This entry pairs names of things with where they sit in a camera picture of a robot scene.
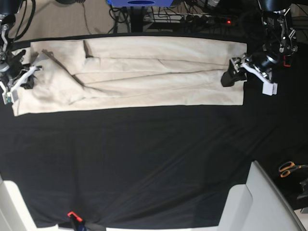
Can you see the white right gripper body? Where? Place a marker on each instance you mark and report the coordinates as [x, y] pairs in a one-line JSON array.
[[13, 73]]

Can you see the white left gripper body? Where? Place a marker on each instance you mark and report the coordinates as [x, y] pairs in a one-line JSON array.
[[259, 64]]

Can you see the white T-shirt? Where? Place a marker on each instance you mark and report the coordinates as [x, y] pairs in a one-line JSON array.
[[123, 72]]

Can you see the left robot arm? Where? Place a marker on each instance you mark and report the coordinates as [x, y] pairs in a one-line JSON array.
[[278, 48]]

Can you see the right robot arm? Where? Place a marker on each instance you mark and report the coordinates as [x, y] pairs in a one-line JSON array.
[[8, 10]]

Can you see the orange black tool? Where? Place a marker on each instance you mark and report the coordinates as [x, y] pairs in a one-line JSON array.
[[287, 60]]

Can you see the black power strip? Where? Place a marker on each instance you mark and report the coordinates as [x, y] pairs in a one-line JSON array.
[[207, 19]]

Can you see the black table cloth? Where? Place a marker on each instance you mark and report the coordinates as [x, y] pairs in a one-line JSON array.
[[158, 167]]

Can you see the blue plastic bin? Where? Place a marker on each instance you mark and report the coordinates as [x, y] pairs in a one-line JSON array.
[[139, 3]]

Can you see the red black clamp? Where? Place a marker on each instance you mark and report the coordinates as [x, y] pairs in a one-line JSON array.
[[78, 224]]

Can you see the orange handled scissors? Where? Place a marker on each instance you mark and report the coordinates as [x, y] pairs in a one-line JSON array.
[[289, 167]]

